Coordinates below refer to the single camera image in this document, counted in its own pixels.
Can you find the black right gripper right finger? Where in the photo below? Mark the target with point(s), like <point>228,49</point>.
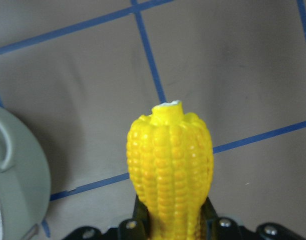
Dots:
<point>224,227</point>

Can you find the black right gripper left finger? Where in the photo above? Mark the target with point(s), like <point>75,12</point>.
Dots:
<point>137,227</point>

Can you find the yellow toy corn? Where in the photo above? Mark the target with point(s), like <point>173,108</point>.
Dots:
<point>170,163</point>

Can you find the pale green electric pot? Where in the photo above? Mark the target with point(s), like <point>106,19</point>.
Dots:
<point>25,182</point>

